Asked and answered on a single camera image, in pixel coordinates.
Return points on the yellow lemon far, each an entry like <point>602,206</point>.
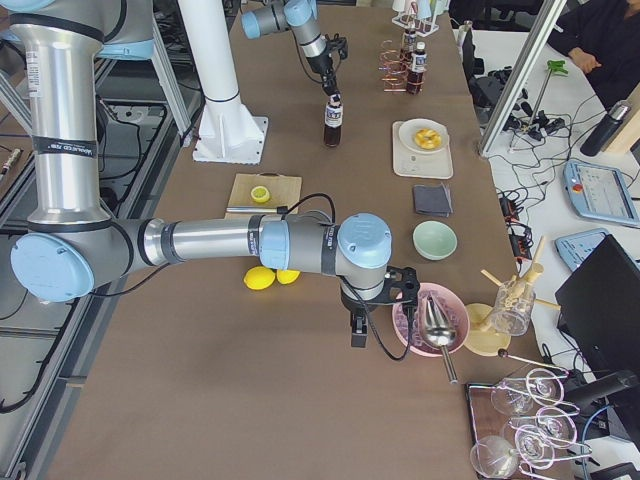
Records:
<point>286,277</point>

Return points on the bamboo cutting board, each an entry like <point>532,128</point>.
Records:
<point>285,191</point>

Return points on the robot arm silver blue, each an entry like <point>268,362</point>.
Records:
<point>73,245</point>
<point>301,18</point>

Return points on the yellow lemon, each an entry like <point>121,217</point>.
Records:
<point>259,278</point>
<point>286,277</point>

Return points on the yellow lemon near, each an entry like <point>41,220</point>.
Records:
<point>259,278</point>

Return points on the black laptop monitor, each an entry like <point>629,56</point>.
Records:
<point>600,308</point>

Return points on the wine glass rack tray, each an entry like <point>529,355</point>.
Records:
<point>522,426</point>

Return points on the seated person dark clothes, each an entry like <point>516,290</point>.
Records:
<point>602,40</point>

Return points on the clear glass mug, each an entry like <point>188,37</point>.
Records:
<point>511,313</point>

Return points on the tea bottle front rack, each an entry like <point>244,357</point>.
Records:
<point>414,79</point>

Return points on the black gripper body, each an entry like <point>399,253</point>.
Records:
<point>319,65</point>
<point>353,303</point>

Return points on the tea bottle back rack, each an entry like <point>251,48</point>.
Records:
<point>408,39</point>

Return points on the tea bottle rack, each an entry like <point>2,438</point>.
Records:
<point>408,39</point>
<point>414,79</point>

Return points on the glazed twisted donut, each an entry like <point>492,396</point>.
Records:
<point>427,139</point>

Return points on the grey folded cloth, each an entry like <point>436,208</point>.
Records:
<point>434,200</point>

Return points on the white mug rack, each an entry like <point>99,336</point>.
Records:
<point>419,15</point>

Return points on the tea bottle carried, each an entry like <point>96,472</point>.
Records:
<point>333,119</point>

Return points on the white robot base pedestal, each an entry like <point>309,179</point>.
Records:
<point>228,132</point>

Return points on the half lemon slice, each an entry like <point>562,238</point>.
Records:
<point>260,194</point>

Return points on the copper wire bottle rack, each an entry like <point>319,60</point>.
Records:
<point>393,67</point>

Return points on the black thermos bottle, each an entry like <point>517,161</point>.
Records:
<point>606,127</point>

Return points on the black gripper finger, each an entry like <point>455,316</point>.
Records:
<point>330,86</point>
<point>359,329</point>

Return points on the metal ice scoop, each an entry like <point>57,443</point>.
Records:
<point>437,332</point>

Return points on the pink ice bowl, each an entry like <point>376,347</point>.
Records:
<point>453,309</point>

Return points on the wooden cup tree stand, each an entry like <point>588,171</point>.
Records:
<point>483,339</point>

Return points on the white round plate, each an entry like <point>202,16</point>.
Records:
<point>408,128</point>

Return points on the blue teach pendant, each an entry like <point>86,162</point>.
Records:
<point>573,249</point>
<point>599,193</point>

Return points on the mint green bowl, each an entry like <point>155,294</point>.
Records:
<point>434,240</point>

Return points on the aluminium frame post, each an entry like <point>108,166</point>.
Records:
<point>533,45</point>

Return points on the cream rabbit tray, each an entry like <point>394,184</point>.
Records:
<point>410,160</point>

